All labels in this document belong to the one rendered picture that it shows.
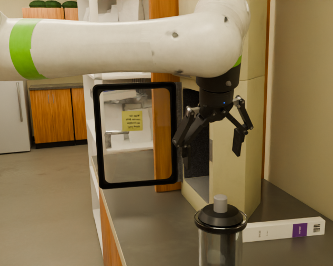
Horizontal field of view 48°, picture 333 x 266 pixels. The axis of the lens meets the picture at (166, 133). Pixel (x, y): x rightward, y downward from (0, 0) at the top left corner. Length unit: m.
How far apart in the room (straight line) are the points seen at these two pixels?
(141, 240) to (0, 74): 0.66
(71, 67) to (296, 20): 1.01
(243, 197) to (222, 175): 0.11
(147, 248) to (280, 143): 0.76
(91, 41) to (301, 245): 0.84
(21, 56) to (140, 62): 0.22
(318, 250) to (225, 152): 0.38
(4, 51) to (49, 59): 0.09
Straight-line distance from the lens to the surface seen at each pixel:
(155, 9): 1.43
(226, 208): 0.78
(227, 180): 1.19
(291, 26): 1.54
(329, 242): 1.24
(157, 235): 1.20
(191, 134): 0.85
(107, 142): 1.38
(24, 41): 0.73
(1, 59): 0.76
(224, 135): 1.14
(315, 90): 1.41
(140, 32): 0.63
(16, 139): 6.07
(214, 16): 0.61
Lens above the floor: 1.51
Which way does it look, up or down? 13 degrees down
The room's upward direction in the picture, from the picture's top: 1 degrees counter-clockwise
